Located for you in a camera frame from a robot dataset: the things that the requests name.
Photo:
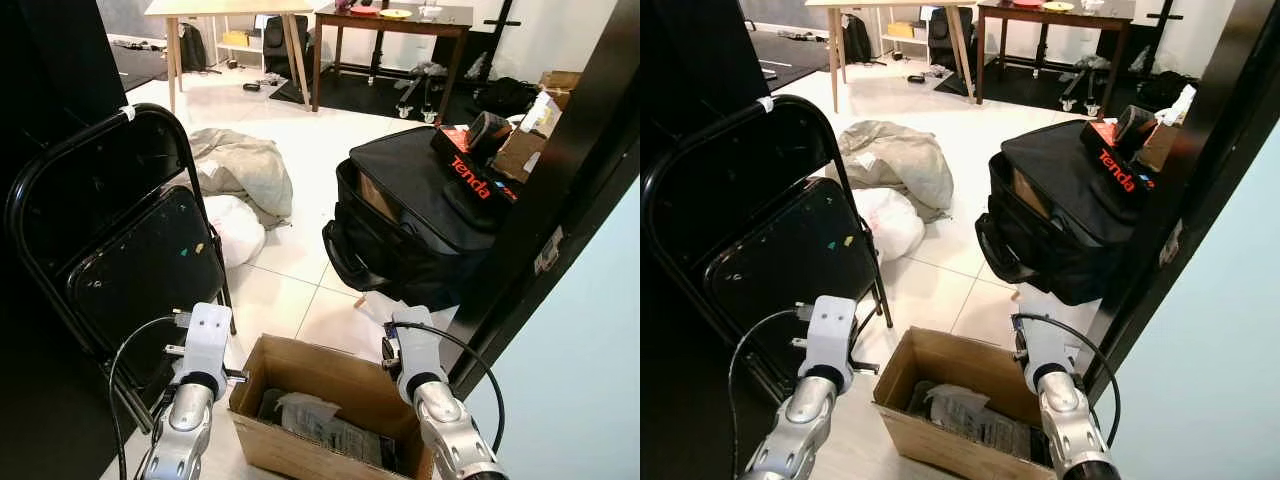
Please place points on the white green packet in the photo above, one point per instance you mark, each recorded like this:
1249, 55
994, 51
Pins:
540, 112
1180, 105

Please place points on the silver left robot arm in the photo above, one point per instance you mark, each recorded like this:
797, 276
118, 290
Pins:
800, 430
185, 430

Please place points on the open brown cardboard box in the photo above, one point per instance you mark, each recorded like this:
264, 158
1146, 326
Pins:
950, 350
300, 360

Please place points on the clear plastic bag with paper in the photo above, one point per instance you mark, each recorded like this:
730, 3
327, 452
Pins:
320, 420
970, 412

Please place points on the black folding chair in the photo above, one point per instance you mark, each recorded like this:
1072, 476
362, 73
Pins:
780, 250
130, 260

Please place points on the white plastic bag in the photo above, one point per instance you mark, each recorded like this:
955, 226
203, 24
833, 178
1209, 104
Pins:
890, 225
235, 230

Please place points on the large black fabric bag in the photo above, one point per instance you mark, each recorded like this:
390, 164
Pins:
1060, 190
420, 200

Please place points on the metal door lock plate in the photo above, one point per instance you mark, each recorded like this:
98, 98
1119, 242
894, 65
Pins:
548, 252

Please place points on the grey crumpled cloth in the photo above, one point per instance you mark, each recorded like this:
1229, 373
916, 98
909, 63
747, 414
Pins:
900, 160
245, 170

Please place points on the black red lettered box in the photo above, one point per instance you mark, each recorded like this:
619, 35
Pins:
1115, 168
470, 178

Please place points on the small brown cardboard box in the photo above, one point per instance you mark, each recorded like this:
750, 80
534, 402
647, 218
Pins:
1160, 148
515, 155

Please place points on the black rounded object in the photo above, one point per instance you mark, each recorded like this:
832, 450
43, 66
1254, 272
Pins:
490, 135
1135, 125

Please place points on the black floor mat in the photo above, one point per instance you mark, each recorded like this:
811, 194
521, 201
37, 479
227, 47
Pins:
1020, 90
790, 55
140, 65
350, 100

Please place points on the black soft bag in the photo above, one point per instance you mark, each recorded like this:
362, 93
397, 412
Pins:
1160, 88
505, 97

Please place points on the grey wheeled device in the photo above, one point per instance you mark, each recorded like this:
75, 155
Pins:
425, 72
1090, 65

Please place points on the yellow box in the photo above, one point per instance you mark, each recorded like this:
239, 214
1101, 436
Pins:
236, 38
900, 30

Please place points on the black office chair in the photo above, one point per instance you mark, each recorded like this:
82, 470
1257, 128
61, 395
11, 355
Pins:
945, 35
280, 45

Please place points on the brown cardboard carton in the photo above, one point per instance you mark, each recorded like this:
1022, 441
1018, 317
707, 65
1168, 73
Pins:
562, 82

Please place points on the dark wooden table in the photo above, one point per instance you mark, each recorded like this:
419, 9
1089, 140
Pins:
1090, 15
440, 20

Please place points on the yellow plate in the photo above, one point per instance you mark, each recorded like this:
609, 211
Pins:
396, 13
1059, 7

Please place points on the small white tabletop item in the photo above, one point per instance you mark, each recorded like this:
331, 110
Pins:
431, 12

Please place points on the light wooden table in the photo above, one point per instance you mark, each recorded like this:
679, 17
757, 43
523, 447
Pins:
880, 2
220, 6

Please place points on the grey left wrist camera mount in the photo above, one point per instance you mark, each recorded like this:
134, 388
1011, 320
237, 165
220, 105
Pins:
207, 340
832, 330

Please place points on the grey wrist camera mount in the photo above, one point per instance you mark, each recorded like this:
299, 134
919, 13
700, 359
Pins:
832, 330
1045, 340
420, 345
207, 340

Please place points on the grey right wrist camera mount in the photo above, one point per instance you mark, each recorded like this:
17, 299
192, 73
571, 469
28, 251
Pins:
1045, 340
420, 345

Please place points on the black door frame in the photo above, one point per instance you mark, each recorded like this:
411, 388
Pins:
570, 150
1220, 130

